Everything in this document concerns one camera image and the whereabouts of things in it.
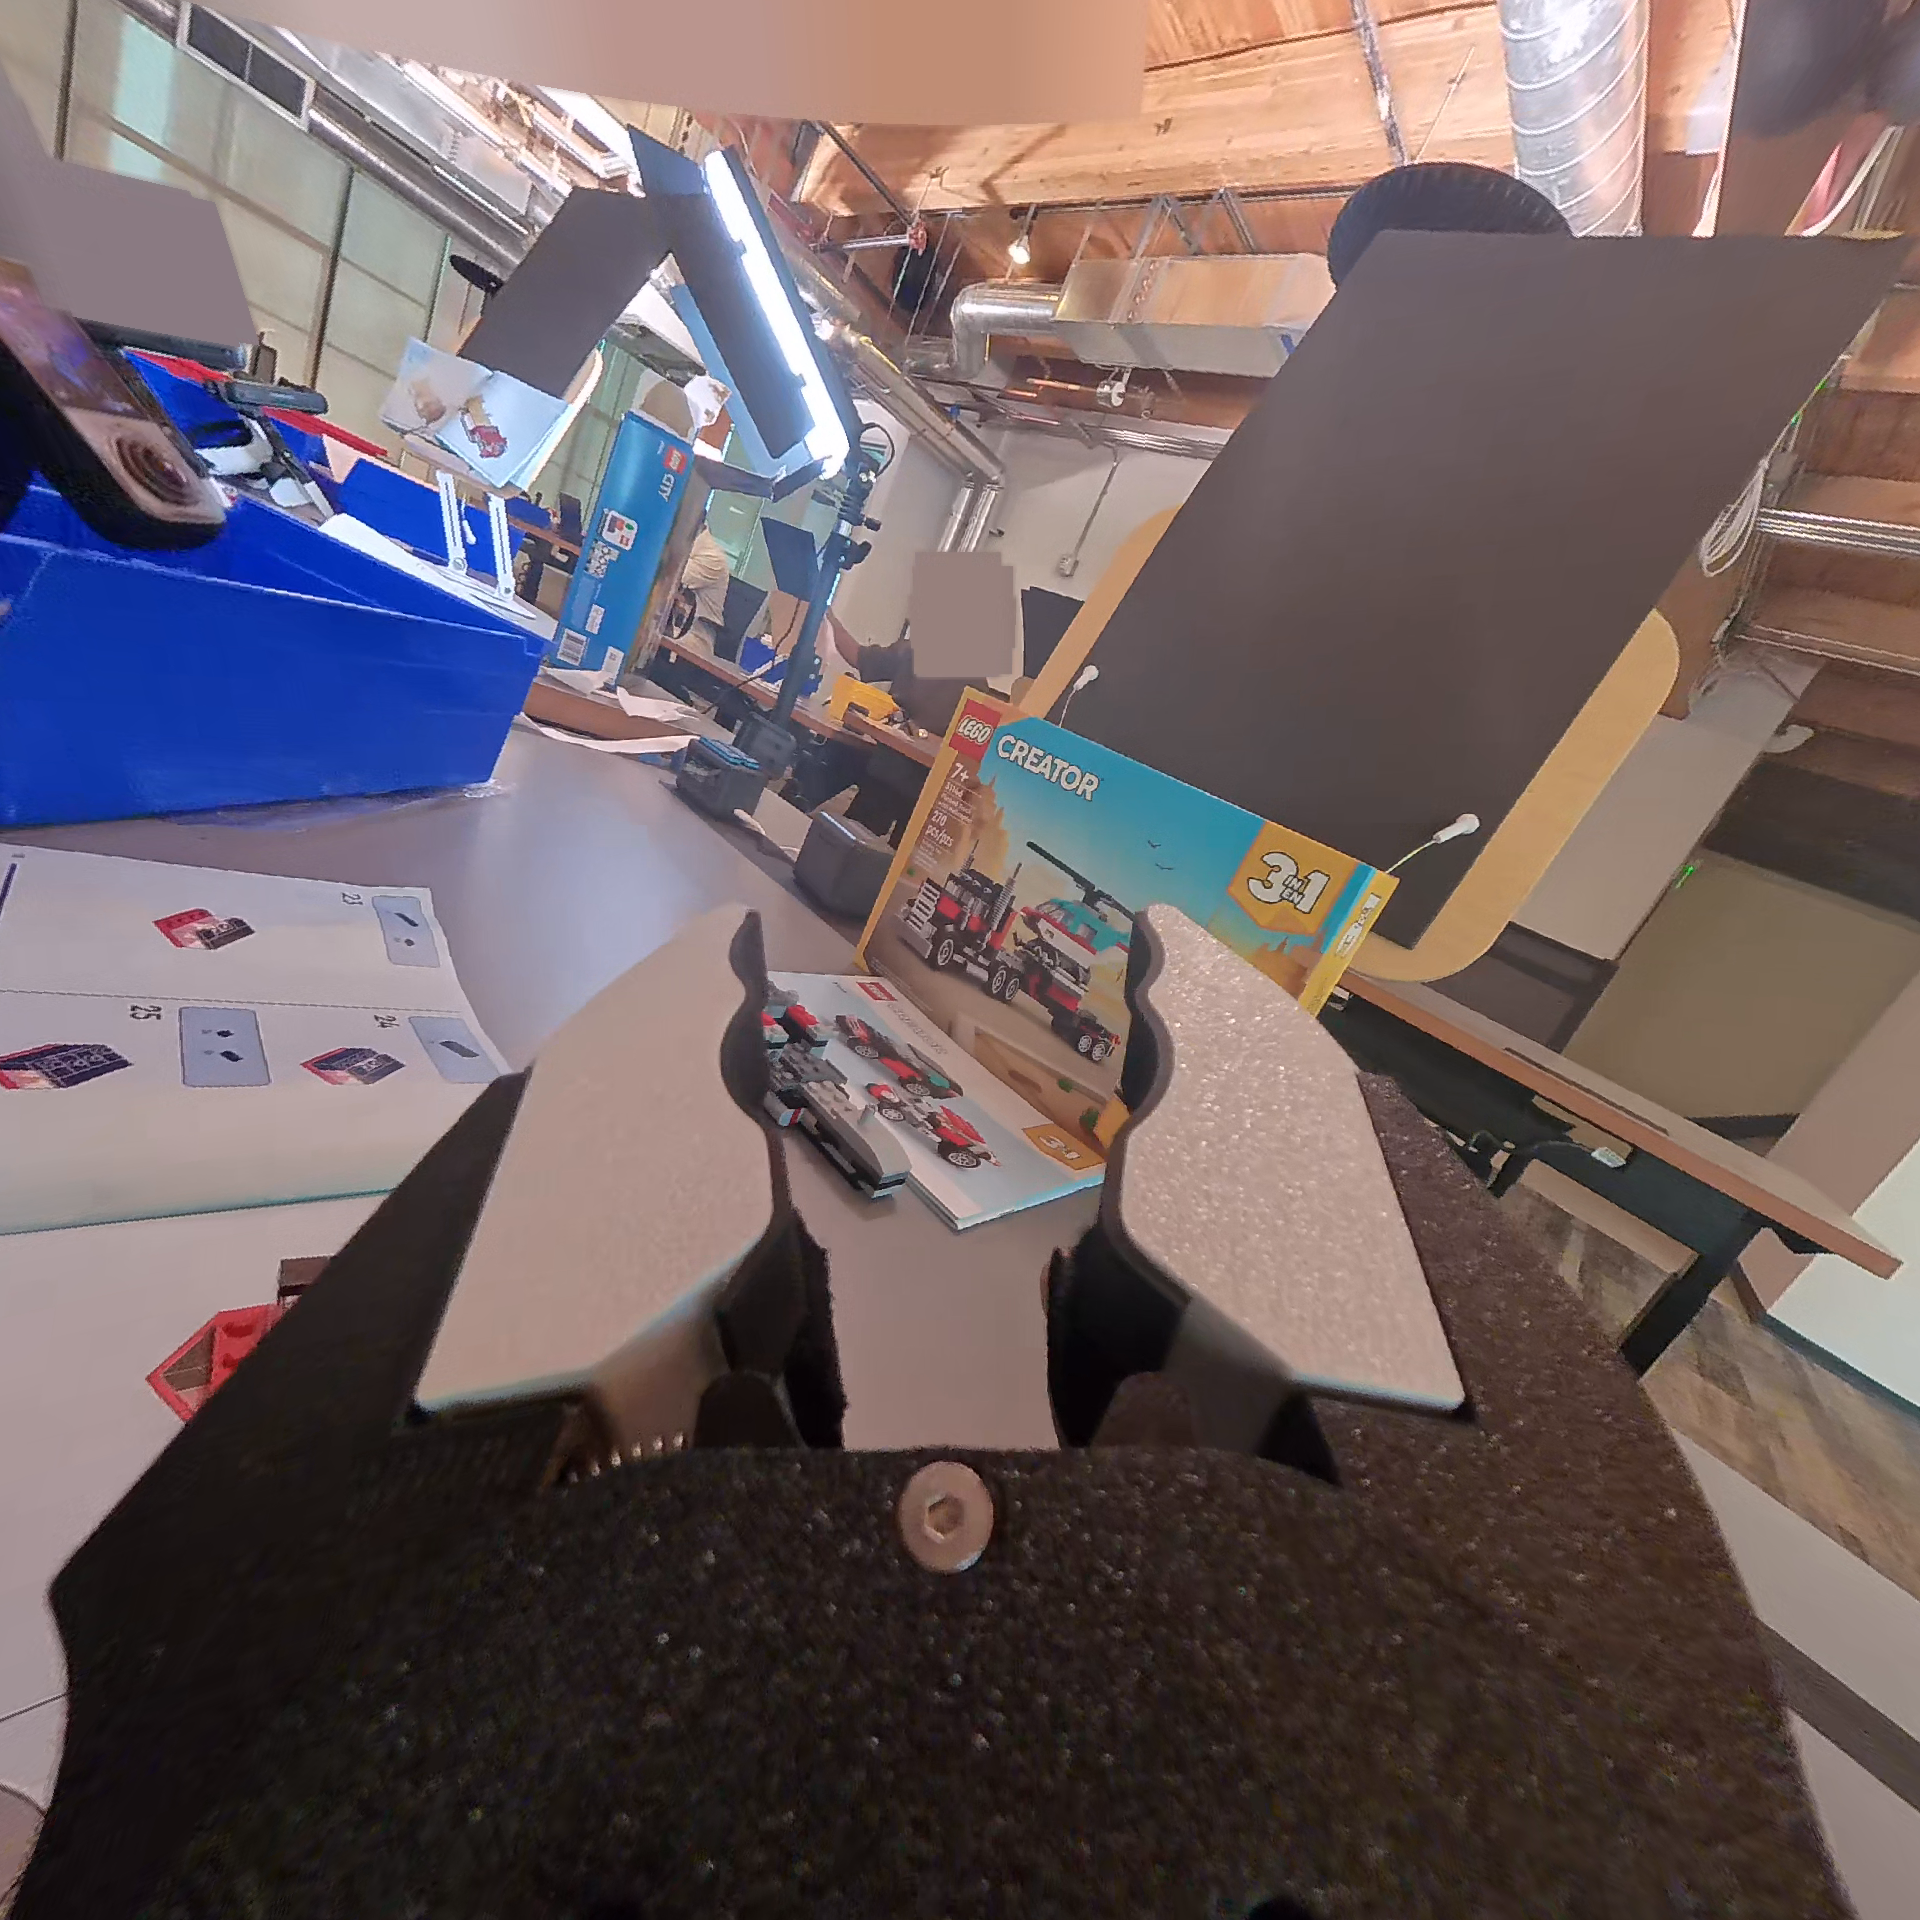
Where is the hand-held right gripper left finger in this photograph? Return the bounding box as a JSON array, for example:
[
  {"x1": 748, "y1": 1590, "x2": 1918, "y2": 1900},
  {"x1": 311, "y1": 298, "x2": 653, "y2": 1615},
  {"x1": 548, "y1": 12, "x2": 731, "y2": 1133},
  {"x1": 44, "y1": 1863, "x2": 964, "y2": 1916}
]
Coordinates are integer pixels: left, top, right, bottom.
[{"x1": 410, "y1": 901, "x2": 819, "y2": 1444}]

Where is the black power unit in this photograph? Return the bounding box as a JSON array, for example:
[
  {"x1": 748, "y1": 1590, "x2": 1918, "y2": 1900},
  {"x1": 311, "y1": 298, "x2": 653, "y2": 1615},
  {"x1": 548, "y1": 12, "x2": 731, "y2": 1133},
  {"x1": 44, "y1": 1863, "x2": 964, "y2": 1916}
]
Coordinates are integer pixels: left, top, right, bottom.
[{"x1": 675, "y1": 730, "x2": 797, "y2": 819}]

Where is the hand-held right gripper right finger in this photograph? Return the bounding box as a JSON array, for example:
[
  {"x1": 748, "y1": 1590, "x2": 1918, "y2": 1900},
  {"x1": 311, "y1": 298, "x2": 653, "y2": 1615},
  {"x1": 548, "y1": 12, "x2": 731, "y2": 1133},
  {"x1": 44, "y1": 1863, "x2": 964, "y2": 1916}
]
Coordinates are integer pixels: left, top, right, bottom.
[{"x1": 1043, "y1": 901, "x2": 1469, "y2": 1449}]

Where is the booklet on white stand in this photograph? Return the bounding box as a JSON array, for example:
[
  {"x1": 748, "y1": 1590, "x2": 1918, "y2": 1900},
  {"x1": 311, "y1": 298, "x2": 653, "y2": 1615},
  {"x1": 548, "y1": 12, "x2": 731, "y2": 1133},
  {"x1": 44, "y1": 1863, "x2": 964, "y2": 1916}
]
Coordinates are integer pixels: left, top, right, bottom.
[{"x1": 382, "y1": 335, "x2": 577, "y2": 601}]

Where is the rectangular metal air duct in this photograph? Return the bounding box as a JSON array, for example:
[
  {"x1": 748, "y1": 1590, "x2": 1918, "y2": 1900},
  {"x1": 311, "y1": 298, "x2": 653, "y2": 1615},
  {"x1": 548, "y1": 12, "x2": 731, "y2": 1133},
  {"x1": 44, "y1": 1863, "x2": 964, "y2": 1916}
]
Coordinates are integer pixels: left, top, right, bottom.
[{"x1": 955, "y1": 253, "x2": 1328, "y2": 370}]

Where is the small red black brick assembly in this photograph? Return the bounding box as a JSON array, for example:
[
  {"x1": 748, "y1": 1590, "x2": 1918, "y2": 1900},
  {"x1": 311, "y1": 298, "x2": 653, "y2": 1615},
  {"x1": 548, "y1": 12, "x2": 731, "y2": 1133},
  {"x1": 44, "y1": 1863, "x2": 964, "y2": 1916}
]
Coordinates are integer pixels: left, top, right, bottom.
[{"x1": 145, "y1": 1256, "x2": 336, "y2": 1422}]

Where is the black light stand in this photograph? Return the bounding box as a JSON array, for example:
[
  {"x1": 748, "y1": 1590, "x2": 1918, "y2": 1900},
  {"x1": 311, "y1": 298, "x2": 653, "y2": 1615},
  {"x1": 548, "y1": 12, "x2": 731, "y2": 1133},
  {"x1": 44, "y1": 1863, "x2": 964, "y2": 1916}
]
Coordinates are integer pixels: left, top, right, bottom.
[{"x1": 758, "y1": 450, "x2": 890, "y2": 767}]

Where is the blue plastic bin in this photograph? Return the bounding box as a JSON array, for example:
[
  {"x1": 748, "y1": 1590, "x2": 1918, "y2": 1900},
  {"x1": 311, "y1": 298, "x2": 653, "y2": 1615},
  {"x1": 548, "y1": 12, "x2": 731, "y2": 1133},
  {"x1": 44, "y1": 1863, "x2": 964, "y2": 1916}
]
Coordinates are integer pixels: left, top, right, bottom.
[{"x1": 0, "y1": 473, "x2": 548, "y2": 828}]

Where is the small black flag board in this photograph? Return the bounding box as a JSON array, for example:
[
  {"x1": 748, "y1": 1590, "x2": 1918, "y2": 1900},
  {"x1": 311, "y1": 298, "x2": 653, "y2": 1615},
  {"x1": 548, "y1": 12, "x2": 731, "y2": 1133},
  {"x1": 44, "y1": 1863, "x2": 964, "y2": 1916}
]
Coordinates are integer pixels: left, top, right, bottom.
[{"x1": 457, "y1": 185, "x2": 670, "y2": 413}]

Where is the tall blue cardboard box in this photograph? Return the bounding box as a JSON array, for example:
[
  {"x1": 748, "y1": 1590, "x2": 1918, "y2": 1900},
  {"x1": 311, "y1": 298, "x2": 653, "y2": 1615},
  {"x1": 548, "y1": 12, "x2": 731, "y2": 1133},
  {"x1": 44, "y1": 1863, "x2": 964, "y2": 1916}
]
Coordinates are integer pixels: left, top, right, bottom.
[{"x1": 552, "y1": 409, "x2": 705, "y2": 671}]

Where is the dark grey box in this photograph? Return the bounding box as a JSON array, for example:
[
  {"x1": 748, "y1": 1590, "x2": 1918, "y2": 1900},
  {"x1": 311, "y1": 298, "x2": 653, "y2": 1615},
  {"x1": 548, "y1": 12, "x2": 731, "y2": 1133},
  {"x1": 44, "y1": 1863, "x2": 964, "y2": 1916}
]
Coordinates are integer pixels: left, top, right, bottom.
[{"x1": 793, "y1": 812, "x2": 907, "y2": 921}]

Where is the brown office desk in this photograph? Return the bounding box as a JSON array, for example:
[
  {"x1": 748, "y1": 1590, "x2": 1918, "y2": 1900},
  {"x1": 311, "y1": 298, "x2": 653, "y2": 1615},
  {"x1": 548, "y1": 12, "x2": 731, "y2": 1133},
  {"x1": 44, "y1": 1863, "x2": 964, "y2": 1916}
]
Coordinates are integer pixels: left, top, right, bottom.
[{"x1": 1335, "y1": 967, "x2": 1906, "y2": 1373}]

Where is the colourful toy set box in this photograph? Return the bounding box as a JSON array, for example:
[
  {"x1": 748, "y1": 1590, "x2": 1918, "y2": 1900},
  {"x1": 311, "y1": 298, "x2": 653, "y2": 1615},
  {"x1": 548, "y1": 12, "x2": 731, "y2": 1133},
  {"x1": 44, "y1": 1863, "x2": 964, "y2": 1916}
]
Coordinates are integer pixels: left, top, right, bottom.
[{"x1": 855, "y1": 684, "x2": 1400, "y2": 1142}]

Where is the booklet with vehicle pictures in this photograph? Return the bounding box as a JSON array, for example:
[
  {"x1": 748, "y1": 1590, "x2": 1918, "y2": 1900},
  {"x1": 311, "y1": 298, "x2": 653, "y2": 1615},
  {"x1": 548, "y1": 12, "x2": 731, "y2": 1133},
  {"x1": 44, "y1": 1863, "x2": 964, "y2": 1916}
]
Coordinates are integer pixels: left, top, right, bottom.
[{"x1": 758, "y1": 973, "x2": 1115, "y2": 1234}]

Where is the round silver air duct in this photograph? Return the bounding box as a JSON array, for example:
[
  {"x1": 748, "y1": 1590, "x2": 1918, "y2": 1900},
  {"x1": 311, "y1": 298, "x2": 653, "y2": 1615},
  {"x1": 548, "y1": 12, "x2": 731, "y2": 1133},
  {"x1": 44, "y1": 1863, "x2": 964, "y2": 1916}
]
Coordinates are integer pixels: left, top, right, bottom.
[{"x1": 1500, "y1": 0, "x2": 1653, "y2": 236}]

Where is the grey toy brick truck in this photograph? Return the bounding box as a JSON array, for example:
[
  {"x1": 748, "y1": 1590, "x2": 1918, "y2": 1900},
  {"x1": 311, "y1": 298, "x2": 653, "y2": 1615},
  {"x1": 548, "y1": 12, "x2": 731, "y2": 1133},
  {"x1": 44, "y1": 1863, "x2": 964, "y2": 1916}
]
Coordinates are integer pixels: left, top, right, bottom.
[{"x1": 760, "y1": 1001, "x2": 920, "y2": 1197}]

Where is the open white instruction booklet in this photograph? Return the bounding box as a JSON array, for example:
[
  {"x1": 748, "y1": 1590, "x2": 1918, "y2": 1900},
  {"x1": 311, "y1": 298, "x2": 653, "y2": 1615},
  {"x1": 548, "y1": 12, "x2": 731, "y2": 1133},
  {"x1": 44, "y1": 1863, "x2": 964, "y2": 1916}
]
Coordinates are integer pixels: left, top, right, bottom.
[{"x1": 0, "y1": 841, "x2": 514, "y2": 1237}]

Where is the grey desk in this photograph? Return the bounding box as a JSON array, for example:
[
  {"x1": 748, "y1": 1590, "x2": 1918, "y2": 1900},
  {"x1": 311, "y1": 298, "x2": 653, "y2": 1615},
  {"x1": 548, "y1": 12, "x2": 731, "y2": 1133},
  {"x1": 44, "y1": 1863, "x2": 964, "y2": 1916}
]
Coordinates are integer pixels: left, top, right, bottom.
[{"x1": 0, "y1": 717, "x2": 1920, "y2": 1920}]

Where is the lit light panel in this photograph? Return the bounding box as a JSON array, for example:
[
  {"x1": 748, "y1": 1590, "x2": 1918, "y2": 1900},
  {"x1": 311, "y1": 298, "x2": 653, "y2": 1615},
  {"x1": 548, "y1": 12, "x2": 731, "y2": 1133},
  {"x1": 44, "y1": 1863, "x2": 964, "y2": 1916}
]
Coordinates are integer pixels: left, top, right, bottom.
[{"x1": 629, "y1": 128, "x2": 865, "y2": 465}]

